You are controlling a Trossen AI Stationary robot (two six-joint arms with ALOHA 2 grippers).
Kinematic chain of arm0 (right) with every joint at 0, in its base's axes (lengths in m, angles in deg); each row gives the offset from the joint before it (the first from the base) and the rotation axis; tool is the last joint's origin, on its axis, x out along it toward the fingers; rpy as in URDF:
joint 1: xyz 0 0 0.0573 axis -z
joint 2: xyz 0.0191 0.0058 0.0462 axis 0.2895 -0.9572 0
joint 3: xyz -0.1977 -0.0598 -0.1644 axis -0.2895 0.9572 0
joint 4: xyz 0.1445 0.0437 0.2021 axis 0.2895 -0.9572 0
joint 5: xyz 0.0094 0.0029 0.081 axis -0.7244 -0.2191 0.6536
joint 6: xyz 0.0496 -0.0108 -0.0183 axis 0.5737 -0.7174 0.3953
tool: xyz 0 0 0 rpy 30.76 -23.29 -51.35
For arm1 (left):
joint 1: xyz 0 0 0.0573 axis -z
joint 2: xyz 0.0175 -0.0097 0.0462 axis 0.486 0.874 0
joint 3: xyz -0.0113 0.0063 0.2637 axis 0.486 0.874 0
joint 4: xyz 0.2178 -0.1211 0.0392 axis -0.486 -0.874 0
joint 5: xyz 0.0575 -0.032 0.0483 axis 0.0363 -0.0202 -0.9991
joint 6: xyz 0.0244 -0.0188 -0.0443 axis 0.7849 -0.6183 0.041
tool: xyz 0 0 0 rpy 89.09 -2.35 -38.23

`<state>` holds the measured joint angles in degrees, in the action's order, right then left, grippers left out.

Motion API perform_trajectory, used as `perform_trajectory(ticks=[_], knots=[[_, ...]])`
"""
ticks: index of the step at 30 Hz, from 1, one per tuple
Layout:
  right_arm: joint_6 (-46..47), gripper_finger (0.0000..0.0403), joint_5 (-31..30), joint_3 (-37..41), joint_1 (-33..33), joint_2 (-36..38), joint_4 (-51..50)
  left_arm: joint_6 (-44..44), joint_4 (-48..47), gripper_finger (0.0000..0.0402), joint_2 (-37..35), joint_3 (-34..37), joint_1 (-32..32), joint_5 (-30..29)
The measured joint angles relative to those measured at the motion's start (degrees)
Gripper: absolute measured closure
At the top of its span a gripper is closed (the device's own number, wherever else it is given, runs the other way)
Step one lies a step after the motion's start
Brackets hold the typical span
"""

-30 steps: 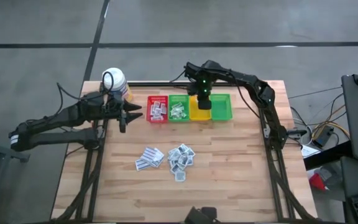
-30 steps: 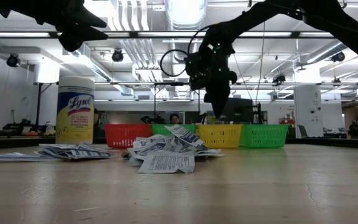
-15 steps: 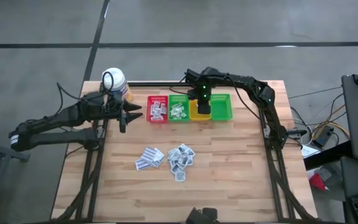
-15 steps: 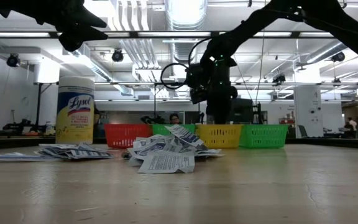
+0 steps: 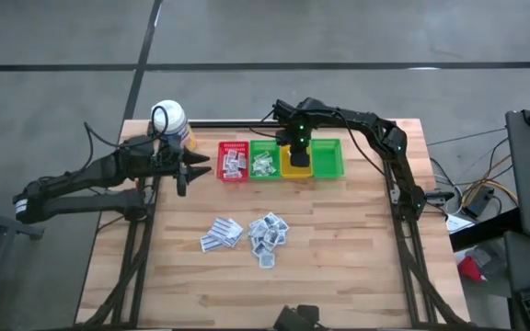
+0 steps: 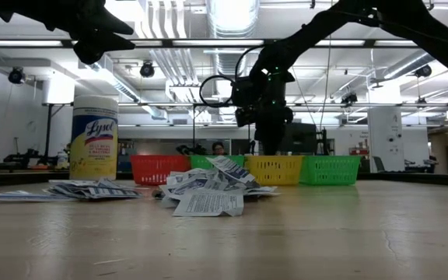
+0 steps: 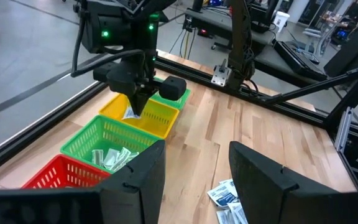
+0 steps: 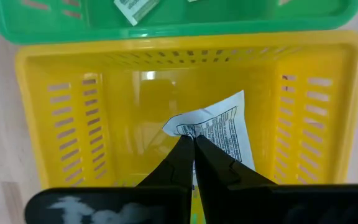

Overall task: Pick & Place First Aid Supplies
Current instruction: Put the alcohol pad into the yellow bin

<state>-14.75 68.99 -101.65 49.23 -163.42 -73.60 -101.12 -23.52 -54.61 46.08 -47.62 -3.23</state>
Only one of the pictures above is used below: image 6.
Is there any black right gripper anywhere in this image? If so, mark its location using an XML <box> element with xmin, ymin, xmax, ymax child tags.
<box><xmin>234</xmin><ymin>69</ymin><xmax>295</xmax><ymax>156</ymax></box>

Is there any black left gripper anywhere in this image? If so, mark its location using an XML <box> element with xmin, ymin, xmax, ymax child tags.
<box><xmin>17</xmin><ymin>0</ymin><xmax>135</xmax><ymax>65</ymax></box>

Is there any grey printed wipe packet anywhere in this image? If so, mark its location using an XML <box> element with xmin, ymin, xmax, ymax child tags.
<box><xmin>173</xmin><ymin>190</ymin><xmax>245</xmax><ymax>218</ymax></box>

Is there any yellow plastic basket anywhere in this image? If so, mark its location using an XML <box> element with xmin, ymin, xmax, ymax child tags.
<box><xmin>244</xmin><ymin>155</ymin><xmax>305</xmax><ymax>187</ymax></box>

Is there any black computer monitor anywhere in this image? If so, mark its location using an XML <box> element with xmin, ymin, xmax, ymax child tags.
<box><xmin>285</xmin><ymin>122</ymin><xmax>330</xmax><ymax>156</ymax></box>

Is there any black ceiling spotlight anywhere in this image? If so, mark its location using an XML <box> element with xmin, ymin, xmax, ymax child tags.
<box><xmin>340</xmin><ymin>91</ymin><xmax>359</xmax><ymax>107</ymax></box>
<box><xmin>8</xmin><ymin>66</ymin><xmax>26</xmax><ymax>85</ymax></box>
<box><xmin>139</xmin><ymin>60</ymin><xmax>156</xmax><ymax>79</ymax></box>
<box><xmin>414</xmin><ymin>64</ymin><xmax>433</xmax><ymax>79</ymax></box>

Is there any green plastic basket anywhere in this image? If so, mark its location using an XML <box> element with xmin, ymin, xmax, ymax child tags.
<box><xmin>189</xmin><ymin>155</ymin><xmax>247</xmax><ymax>171</ymax></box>
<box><xmin>298</xmin><ymin>155</ymin><xmax>362</xmax><ymax>187</ymax></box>

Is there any grey office chair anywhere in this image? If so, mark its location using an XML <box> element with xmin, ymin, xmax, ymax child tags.
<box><xmin>372</xmin><ymin>156</ymin><xmax>387</xmax><ymax>173</ymax></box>

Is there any yellow Lysol wipes canister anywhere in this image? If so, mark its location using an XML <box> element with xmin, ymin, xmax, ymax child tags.
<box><xmin>69</xmin><ymin>96</ymin><xmax>119</xmax><ymax>181</ymax></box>

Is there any white square pillar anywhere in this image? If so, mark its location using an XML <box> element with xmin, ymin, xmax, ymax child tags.
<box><xmin>366</xmin><ymin>107</ymin><xmax>406</xmax><ymax>173</ymax></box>

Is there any black upright pole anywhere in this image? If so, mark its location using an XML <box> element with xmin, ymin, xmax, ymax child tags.
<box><xmin>44</xmin><ymin>104</ymin><xmax>54</xmax><ymax>164</ymax></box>

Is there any red plastic basket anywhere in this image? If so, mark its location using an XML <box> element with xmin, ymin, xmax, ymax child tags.
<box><xmin>130</xmin><ymin>155</ymin><xmax>192</xmax><ymax>187</ymax></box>

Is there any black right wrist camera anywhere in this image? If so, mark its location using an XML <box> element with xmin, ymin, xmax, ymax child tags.
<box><xmin>230</xmin><ymin>75</ymin><xmax>266</xmax><ymax>108</ymax></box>

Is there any black background rig frame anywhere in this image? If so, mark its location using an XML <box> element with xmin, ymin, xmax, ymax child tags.
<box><xmin>191</xmin><ymin>102</ymin><xmax>252</xmax><ymax>156</ymax></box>

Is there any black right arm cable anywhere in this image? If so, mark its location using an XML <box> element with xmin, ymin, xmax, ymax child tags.
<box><xmin>199</xmin><ymin>45</ymin><xmax>266</xmax><ymax>109</ymax></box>

